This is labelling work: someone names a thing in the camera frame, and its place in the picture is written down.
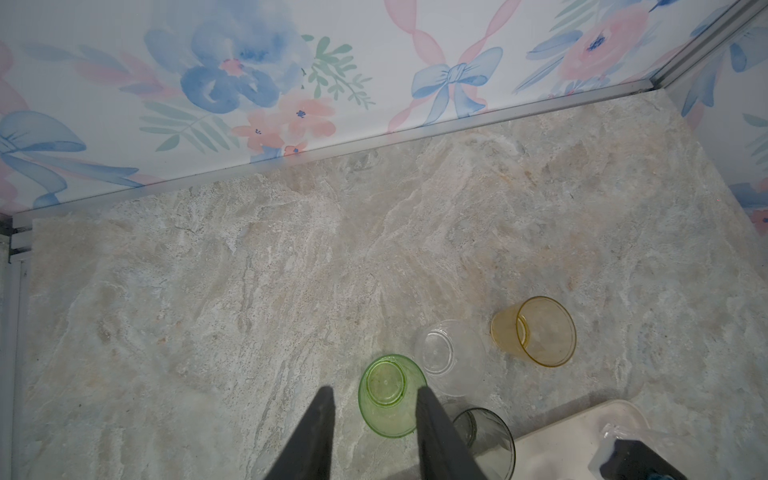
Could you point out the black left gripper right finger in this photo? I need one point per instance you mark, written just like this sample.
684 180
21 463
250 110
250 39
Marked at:
442 453

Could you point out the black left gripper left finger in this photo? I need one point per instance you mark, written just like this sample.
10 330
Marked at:
308 453

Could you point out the small green glass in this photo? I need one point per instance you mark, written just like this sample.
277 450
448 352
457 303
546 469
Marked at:
387 395

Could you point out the beige rectangular tray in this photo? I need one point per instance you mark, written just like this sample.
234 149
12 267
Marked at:
564 449

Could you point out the small smoky grey glass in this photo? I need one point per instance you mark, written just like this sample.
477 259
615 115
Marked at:
489 441

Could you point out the clear stemmed glass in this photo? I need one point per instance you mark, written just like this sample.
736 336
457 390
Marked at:
450 354

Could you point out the small amber glass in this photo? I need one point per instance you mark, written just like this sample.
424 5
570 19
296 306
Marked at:
539 330

